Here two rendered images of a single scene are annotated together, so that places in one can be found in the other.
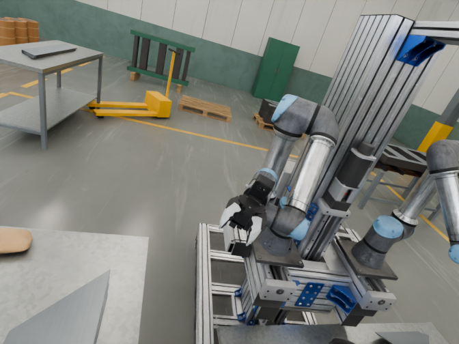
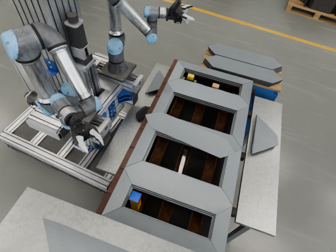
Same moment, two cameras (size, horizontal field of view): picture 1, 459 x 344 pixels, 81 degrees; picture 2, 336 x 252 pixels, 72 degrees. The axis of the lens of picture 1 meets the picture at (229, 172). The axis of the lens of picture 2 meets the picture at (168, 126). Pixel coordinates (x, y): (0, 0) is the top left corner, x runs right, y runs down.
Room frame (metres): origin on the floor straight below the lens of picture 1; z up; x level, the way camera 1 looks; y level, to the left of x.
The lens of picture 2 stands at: (-0.01, 0.19, 2.30)
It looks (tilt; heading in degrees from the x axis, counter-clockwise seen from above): 54 degrees down; 301
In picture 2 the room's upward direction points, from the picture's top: 8 degrees clockwise
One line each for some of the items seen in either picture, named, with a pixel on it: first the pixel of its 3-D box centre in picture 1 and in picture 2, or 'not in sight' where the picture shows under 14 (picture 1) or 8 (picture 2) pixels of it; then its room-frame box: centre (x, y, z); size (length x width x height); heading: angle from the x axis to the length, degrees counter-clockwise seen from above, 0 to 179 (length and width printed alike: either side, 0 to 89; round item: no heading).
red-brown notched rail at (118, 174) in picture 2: not in sight; (146, 122); (0.72, -0.66, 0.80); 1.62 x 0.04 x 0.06; 109
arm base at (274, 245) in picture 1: (279, 235); not in sight; (1.00, -0.30, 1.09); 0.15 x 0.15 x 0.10
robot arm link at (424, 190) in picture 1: (421, 194); (114, 13); (1.20, -0.89, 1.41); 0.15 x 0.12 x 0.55; 129
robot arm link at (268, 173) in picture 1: (263, 183); (61, 105); (0.77, -0.11, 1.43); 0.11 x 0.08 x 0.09; 168
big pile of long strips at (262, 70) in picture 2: not in sight; (243, 64); (0.43, -1.83, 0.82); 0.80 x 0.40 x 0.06; 19
